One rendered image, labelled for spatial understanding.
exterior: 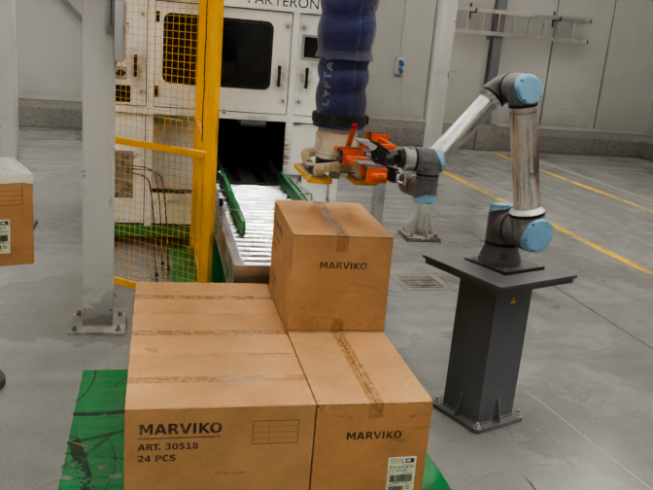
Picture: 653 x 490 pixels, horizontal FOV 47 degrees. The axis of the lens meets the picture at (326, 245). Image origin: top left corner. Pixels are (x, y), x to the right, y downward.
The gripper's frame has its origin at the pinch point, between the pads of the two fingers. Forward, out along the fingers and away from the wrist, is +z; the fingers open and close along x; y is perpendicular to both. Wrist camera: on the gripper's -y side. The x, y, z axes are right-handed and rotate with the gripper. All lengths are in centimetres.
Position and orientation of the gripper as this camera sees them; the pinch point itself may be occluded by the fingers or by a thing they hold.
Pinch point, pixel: (353, 157)
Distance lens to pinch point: 291.3
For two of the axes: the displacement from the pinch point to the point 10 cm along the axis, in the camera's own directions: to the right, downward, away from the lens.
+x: 0.9, -9.6, -2.7
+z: -9.8, -0.3, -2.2
